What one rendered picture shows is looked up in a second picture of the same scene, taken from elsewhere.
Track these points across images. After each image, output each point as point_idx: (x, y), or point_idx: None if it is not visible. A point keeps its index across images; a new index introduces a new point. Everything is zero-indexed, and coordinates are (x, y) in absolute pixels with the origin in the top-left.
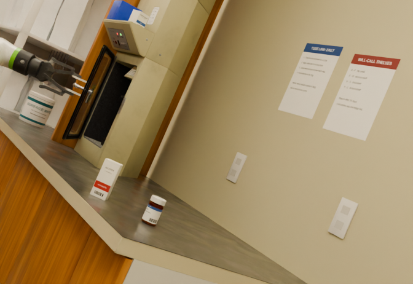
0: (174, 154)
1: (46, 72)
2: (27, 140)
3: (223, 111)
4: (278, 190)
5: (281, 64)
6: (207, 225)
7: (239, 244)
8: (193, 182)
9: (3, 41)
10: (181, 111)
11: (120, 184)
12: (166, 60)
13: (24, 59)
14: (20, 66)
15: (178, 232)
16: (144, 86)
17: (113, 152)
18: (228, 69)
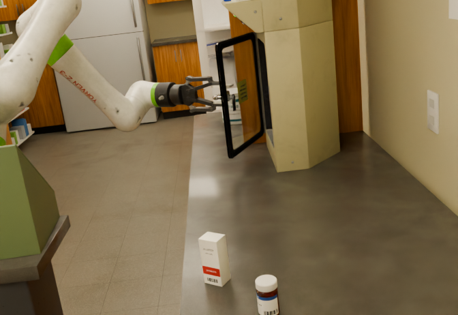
0: (378, 99)
1: (189, 95)
2: (195, 178)
3: (399, 34)
4: None
5: None
6: (406, 221)
7: (448, 249)
8: (403, 133)
9: (138, 85)
10: (367, 43)
11: (293, 196)
12: (292, 20)
13: (162, 94)
14: (163, 101)
15: (324, 298)
16: (282, 63)
17: (287, 149)
18: None
